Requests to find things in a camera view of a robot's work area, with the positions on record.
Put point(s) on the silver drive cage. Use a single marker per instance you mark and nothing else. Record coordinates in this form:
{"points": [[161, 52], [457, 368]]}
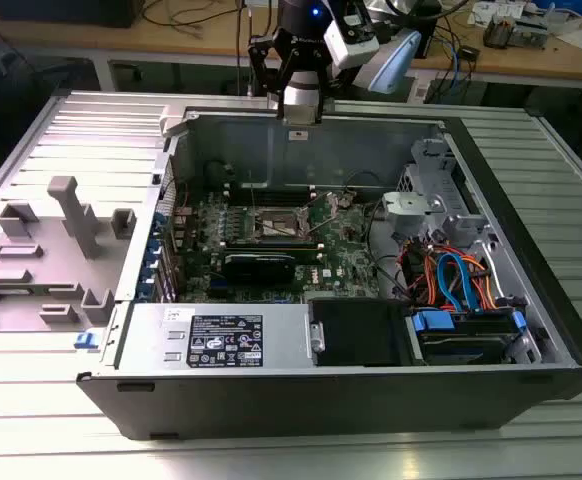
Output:
{"points": [[431, 150]]}

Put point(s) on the green RAM stick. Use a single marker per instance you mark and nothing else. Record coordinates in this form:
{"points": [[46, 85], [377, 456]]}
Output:
{"points": [[271, 252]]}

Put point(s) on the CPU socket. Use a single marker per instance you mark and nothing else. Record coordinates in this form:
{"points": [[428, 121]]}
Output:
{"points": [[276, 219]]}

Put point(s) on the silver metal bracket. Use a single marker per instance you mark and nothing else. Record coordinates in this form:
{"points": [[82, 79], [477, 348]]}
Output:
{"points": [[411, 202]]}

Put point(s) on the large black box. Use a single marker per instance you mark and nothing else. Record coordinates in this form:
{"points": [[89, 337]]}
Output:
{"points": [[71, 12]]}

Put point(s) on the small blue clip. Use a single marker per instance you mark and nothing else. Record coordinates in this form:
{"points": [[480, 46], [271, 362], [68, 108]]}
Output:
{"points": [[86, 341]]}

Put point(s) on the silver power supply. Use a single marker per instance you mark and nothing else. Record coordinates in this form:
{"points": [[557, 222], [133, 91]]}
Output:
{"points": [[146, 340]]}

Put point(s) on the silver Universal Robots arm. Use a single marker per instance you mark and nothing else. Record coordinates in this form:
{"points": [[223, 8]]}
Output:
{"points": [[393, 65]]}

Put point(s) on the black open PC case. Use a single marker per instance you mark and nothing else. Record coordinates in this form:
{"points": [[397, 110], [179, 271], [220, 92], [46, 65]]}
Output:
{"points": [[271, 405]]}

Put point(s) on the white printed paper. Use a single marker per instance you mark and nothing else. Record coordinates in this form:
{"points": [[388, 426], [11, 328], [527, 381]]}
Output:
{"points": [[496, 12]]}

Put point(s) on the grey electronic device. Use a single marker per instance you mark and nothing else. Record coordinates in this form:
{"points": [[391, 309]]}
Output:
{"points": [[531, 32]]}

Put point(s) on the small black box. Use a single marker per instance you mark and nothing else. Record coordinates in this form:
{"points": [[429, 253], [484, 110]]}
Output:
{"points": [[430, 42]]}

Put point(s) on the hard disk in blue carrier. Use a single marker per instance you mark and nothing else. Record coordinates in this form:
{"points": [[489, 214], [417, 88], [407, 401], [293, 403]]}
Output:
{"points": [[433, 320]]}

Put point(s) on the round coin battery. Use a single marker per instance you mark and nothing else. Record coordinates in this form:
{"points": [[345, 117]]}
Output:
{"points": [[345, 201]]}

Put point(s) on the black graphics card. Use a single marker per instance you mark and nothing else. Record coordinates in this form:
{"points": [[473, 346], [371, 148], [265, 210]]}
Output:
{"points": [[256, 270]]}

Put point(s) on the blue expansion slot latch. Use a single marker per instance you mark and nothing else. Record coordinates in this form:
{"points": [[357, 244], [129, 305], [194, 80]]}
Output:
{"points": [[154, 246], [143, 292], [160, 220], [147, 272]]}

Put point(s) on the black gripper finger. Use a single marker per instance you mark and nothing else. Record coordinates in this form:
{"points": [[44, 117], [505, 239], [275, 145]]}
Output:
{"points": [[261, 60], [325, 80]]}

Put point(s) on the black office chair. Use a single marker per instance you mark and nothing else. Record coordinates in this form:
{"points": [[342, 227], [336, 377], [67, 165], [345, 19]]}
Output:
{"points": [[1, 90]]}

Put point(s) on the wooden desk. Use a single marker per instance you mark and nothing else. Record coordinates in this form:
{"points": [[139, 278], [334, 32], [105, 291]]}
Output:
{"points": [[521, 62]]}

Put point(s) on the silver CPU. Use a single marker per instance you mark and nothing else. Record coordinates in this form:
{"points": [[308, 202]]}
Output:
{"points": [[300, 116]]}

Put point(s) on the pale grey case latch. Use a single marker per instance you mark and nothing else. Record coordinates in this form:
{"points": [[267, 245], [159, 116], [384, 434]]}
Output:
{"points": [[171, 120]]}

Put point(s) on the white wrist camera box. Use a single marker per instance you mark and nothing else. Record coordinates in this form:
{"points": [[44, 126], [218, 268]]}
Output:
{"points": [[353, 47]]}

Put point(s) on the grey parts rack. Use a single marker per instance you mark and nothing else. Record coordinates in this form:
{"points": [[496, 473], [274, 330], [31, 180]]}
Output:
{"points": [[46, 260]]}

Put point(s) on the blue board connector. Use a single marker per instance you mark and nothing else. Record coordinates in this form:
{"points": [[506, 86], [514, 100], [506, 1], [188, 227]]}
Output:
{"points": [[218, 289]]}

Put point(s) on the green motherboard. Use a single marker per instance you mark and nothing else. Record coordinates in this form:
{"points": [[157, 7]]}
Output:
{"points": [[341, 250]]}

